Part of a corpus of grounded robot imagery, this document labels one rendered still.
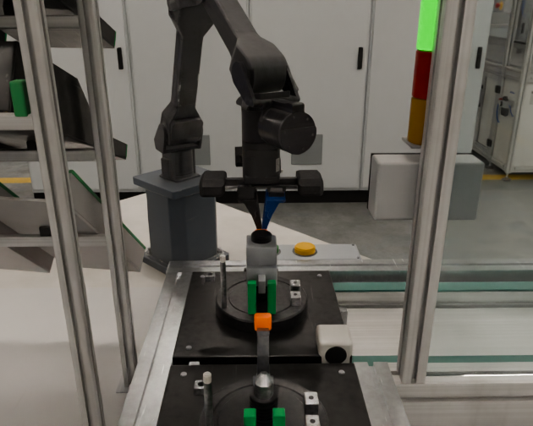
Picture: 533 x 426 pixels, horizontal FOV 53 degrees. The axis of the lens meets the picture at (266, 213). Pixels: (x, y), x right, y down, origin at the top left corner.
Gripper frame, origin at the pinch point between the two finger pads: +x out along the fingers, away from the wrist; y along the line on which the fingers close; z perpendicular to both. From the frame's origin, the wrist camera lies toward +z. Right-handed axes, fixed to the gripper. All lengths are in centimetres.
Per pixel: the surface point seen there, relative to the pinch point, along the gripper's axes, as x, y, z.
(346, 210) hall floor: 109, -62, 278
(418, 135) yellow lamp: -17.6, -17.2, -20.9
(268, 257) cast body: 2.5, -0.9, -10.0
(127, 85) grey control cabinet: 22, 90, 289
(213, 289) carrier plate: 12.4, 8.0, -1.8
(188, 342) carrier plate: 12.4, 10.3, -16.3
